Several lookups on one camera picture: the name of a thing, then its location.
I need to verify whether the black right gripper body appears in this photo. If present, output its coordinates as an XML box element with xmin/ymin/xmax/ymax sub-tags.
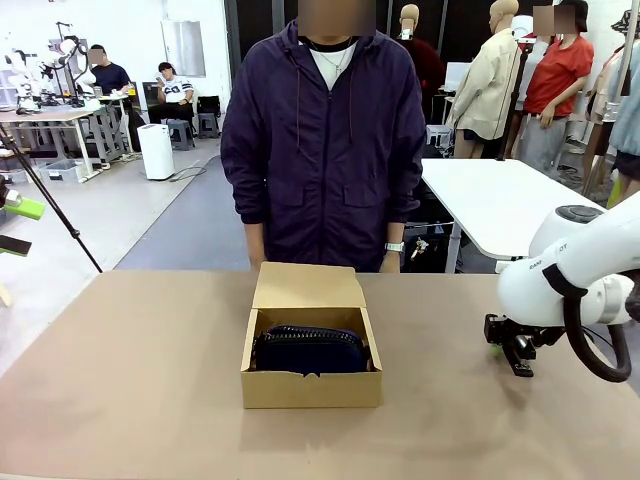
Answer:
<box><xmin>504</xmin><ymin>319</ymin><xmax>570</xmax><ymax>352</ymax></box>

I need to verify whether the black stapler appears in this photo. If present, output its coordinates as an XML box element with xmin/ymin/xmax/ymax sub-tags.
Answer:
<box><xmin>501</xmin><ymin>342</ymin><xmax>536</xmax><ymax>378</ymax></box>

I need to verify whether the navy zip pouch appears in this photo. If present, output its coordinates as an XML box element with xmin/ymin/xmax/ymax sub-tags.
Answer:
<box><xmin>252</xmin><ymin>324</ymin><xmax>372</xmax><ymax>374</ymax></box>

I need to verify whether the brown cardboard box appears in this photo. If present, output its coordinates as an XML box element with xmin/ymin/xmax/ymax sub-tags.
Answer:
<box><xmin>240</xmin><ymin>261</ymin><xmax>384</xmax><ymax>410</ymax></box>

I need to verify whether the black tripod leg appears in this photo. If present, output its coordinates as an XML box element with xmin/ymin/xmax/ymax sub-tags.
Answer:
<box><xmin>0</xmin><ymin>124</ymin><xmax>104</xmax><ymax>274</ymax></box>

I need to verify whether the grey storage bin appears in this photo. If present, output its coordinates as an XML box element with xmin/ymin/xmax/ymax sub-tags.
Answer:
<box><xmin>38</xmin><ymin>159</ymin><xmax>86</xmax><ymax>184</ymax></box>

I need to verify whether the wooden workbench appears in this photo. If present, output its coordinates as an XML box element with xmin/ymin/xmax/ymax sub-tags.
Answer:
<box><xmin>0</xmin><ymin>107</ymin><xmax>109</xmax><ymax>184</ymax></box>

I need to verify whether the white table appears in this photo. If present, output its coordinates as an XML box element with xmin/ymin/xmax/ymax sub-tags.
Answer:
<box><xmin>421</xmin><ymin>158</ymin><xmax>609</xmax><ymax>261</ymax></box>

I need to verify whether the white air purifier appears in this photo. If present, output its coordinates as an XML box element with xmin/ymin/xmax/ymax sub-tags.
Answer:
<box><xmin>136</xmin><ymin>123</ymin><xmax>176</xmax><ymax>181</ymax></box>

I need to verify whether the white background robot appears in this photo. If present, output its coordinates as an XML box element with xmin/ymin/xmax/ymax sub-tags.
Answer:
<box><xmin>2</xmin><ymin>20</ymin><xmax>99</xmax><ymax>114</ymax></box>

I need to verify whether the seated person in dark shirt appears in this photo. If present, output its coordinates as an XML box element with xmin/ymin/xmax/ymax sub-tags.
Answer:
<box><xmin>87</xmin><ymin>43</ymin><xmax>134</xmax><ymax>151</ymax></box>

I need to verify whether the grey stool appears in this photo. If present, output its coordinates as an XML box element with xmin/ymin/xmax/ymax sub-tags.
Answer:
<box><xmin>167</xmin><ymin>118</ymin><xmax>197</xmax><ymax>152</ymax></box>

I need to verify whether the seated person in white jersey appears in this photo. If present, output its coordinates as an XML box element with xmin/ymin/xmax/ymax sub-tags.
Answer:
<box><xmin>148</xmin><ymin>61</ymin><xmax>196</xmax><ymax>126</ymax></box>

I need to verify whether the dark stool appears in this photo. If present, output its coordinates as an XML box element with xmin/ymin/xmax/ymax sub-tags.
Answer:
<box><xmin>197</xmin><ymin>112</ymin><xmax>221</xmax><ymax>140</ymax></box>

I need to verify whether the black stand pole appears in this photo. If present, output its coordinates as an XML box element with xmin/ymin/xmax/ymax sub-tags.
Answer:
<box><xmin>494</xmin><ymin>37</ymin><xmax>534</xmax><ymax>163</ymax></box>

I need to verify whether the mannequin in light blue jacket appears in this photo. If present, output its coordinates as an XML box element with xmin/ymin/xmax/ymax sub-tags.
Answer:
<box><xmin>584</xmin><ymin>9</ymin><xmax>640</xmax><ymax>221</ymax></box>

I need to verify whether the mannequin in beige jacket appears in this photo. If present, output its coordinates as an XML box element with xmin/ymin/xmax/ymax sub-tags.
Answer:
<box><xmin>446</xmin><ymin>0</ymin><xmax>525</xmax><ymax>160</ymax></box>

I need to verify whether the figure in red shirt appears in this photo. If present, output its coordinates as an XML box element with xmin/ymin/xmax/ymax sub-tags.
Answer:
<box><xmin>519</xmin><ymin>0</ymin><xmax>596</xmax><ymax>176</ymax></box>

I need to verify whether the person in purple jacket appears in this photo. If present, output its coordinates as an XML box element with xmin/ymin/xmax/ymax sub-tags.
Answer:
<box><xmin>219</xmin><ymin>14</ymin><xmax>427</xmax><ymax>274</ymax></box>

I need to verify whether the mannequin in dark red top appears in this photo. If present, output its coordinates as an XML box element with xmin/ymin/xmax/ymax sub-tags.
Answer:
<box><xmin>398</xmin><ymin>3</ymin><xmax>446</xmax><ymax>126</ymax></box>

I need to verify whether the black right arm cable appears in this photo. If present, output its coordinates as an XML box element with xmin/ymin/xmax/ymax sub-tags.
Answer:
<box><xmin>542</xmin><ymin>262</ymin><xmax>634</xmax><ymax>384</ymax></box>

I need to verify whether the grey wall panel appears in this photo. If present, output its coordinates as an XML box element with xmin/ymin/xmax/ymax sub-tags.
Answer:
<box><xmin>160</xmin><ymin>19</ymin><xmax>207</xmax><ymax>79</ymax></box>

